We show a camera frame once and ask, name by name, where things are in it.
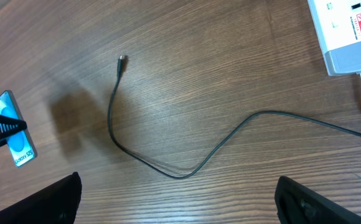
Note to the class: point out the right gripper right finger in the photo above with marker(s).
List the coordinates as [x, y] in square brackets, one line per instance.
[297, 204]

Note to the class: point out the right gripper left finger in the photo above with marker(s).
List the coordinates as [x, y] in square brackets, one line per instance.
[57, 203]

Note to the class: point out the smartphone with blue screen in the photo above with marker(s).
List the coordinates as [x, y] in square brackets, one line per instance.
[20, 145]

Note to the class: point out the white power strip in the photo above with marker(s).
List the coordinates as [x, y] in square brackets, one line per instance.
[338, 28]

